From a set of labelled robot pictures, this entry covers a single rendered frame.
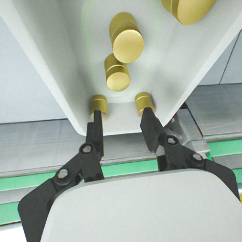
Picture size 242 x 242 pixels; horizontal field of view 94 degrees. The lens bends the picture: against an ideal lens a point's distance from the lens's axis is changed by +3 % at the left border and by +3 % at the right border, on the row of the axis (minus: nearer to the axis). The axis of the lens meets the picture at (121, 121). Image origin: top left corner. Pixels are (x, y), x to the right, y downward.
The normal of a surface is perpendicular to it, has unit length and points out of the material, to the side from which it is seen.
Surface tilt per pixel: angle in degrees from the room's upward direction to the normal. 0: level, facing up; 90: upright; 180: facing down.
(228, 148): 90
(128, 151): 90
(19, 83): 0
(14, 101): 0
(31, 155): 90
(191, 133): 90
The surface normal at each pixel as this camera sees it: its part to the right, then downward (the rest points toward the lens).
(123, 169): 0.04, -0.52
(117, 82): 0.12, 0.85
